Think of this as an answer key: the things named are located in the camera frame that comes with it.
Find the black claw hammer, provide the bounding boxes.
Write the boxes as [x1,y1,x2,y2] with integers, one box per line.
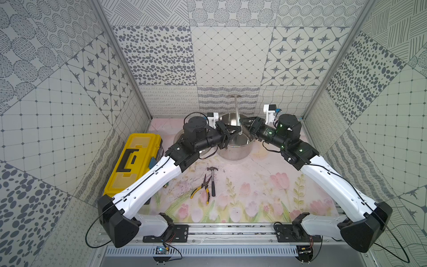
[207,166,219,197]

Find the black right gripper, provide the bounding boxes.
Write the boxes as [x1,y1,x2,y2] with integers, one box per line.
[239,116,288,151]

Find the steel pot lid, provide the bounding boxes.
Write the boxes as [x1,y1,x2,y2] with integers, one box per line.
[174,128,218,159]

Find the aluminium mounting rail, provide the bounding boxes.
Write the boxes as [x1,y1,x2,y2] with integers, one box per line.
[95,222,354,247]

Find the stainless steel pot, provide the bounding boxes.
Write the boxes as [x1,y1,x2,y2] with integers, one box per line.
[218,113,254,161]

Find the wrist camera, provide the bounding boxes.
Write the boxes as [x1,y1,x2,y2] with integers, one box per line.
[207,112,219,129]
[263,104,281,125]

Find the left controller board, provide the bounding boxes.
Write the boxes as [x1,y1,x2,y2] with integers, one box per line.
[153,246,171,264]

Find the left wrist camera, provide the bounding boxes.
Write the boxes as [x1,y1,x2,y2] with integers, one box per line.
[207,112,219,129]

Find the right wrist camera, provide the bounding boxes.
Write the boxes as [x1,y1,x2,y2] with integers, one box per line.
[263,104,281,125]

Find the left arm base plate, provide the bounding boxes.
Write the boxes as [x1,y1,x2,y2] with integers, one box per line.
[143,224,189,243]

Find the right controller board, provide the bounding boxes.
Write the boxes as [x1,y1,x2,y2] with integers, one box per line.
[296,246,314,263]

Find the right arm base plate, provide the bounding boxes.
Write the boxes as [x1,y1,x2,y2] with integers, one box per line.
[273,223,322,243]

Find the yellow handled pliers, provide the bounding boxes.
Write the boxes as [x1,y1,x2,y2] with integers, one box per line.
[189,174,212,205]

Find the steel soup ladle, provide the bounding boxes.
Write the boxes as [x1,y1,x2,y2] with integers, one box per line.
[228,94,243,136]

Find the controller board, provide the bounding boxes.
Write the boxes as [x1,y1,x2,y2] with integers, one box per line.
[296,246,314,263]
[153,246,171,264]

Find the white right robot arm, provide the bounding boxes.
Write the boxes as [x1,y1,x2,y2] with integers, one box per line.
[240,114,393,253]

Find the yellow plastic toolbox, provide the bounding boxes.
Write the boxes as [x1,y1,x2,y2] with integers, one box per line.
[103,133,164,198]

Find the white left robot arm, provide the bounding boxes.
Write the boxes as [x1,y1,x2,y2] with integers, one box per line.
[97,116,250,248]

